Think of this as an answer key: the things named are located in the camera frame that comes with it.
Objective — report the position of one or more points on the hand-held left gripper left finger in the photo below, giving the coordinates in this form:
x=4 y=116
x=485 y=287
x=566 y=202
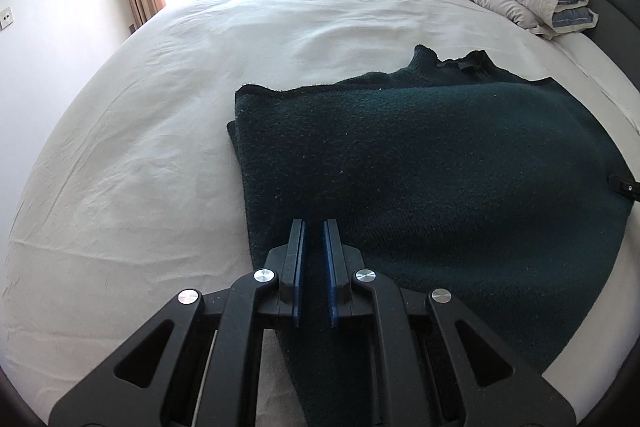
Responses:
x=298 y=267

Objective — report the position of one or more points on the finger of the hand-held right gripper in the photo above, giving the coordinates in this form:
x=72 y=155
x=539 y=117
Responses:
x=625 y=186

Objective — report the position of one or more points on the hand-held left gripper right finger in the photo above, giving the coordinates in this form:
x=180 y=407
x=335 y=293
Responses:
x=330 y=267

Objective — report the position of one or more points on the dark green knit sweater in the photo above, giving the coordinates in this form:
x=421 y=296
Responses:
x=425 y=167

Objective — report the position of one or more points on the dark green headboard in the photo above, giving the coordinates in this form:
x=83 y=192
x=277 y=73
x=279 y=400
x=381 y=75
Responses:
x=600 y=7

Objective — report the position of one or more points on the white bed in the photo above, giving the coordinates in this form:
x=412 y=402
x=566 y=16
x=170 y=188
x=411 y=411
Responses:
x=150 y=107

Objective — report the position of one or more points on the wall socket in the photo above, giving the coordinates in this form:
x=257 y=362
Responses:
x=6 y=18

